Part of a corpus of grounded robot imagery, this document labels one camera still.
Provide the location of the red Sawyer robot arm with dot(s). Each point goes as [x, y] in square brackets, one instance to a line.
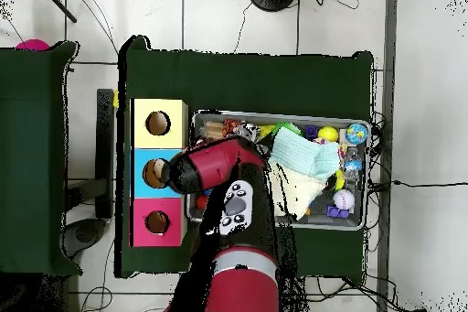
[234, 202]

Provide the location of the blue globe ball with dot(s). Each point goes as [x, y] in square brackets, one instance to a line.
[356, 133]

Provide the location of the side table with green cloth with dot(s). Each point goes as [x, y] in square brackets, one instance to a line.
[33, 173]

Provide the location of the crushed silver can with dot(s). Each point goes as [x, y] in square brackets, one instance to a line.
[249, 130]

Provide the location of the cream yellow cloth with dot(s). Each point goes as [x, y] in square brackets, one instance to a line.
[296, 191]

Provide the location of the wooden box with three holes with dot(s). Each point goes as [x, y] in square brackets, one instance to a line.
[157, 123]

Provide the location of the white baseball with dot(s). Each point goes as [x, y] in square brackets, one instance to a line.
[343, 199]

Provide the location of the mint green cloth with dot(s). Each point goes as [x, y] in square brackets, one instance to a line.
[300, 152]

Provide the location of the clear shallow mesh bin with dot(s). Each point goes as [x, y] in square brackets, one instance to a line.
[358, 180]

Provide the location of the magenta bowl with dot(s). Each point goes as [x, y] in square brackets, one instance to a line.
[33, 45]

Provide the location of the black rod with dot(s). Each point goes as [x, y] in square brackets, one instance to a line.
[58, 3]

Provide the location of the plain yellow ball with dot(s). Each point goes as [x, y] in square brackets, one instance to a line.
[327, 134]

